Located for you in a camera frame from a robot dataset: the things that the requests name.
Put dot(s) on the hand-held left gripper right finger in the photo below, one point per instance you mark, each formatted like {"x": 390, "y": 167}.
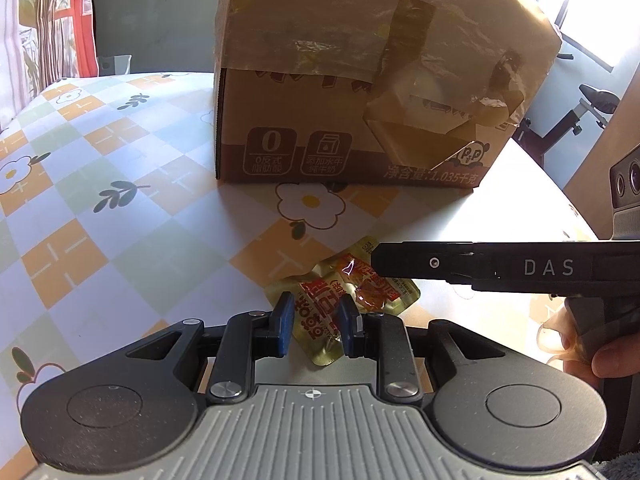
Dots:
{"x": 347, "y": 329}

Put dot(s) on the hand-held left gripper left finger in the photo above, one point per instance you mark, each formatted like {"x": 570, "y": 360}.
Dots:
{"x": 285, "y": 326}

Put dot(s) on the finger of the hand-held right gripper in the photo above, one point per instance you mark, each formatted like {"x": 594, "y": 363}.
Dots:
{"x": 425, "y": 260}

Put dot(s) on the gold snack packet red print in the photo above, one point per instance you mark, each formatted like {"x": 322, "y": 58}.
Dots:
{"x": 320, "y": 305}

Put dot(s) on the cardboard box with plastic liner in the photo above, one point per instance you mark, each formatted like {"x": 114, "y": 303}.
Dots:
{"x": 325, "y": 85}

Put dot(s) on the person's right hand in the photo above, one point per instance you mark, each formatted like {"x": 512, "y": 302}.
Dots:
{"x": 620, "y": 357}

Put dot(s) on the brown wooden board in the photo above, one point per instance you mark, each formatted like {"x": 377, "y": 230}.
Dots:
{"x": 605, "y": 170}

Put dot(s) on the black exercise bike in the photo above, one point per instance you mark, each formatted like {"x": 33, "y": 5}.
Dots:
{"x": 565, "y": 125}

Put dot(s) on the grey fuzzy cloth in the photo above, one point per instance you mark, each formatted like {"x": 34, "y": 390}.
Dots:
{"x": 622, "y": 467}

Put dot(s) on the dark framed window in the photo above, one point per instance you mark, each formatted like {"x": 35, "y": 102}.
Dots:
{"x": 595, "y": 5}

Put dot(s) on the white plastic bin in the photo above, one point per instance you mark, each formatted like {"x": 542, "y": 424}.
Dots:
{"x": 115, "y": 64}

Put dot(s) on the printed backdrop curtain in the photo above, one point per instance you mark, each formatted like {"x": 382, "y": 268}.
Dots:
{"x": 40, "y": 35}

